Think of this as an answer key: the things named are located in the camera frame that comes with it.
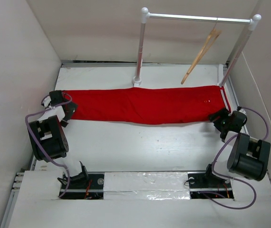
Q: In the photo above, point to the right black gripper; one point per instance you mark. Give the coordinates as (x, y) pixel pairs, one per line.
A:
(223, 113)

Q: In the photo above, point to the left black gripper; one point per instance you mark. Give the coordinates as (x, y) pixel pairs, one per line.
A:
(71, 109)

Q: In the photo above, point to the red trousers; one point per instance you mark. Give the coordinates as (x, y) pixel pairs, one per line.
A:
(149, 106)

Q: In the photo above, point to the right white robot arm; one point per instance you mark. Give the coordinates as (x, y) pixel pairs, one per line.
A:
(249, 157)

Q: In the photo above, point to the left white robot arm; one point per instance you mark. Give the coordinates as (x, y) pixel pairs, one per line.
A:
(46, 133)

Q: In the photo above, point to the wooden clothes hanger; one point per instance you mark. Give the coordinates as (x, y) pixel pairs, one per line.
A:
(210, 40)

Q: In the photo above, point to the white clothes rack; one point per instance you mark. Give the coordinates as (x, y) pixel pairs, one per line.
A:
(146, 14)

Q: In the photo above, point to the silver taped foam strip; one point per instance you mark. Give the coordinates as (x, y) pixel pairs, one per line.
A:
(146, 186)

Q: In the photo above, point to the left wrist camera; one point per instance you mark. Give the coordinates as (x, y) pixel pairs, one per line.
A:
(46, 102)

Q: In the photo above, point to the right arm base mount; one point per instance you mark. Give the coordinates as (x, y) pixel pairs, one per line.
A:
(205, 185)

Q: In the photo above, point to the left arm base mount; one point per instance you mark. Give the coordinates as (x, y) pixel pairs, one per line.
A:
(85, 188)

